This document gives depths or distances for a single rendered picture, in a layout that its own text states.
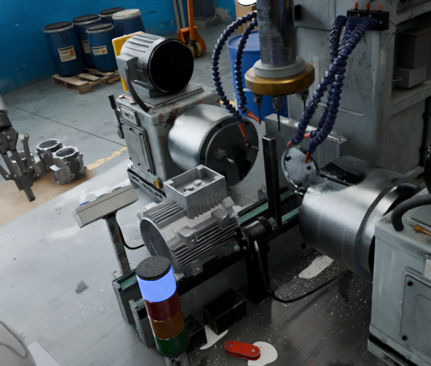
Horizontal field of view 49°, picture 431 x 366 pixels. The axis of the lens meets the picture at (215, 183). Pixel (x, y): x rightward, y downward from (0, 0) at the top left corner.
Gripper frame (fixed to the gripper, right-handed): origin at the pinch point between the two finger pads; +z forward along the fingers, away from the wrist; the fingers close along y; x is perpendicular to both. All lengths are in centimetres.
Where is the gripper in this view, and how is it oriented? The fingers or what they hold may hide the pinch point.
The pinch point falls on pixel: (26, 188)
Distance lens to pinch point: 132.9
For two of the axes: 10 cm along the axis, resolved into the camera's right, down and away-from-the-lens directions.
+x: -4.0, 2.2, 8.9
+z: 4.5, 8.9, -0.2
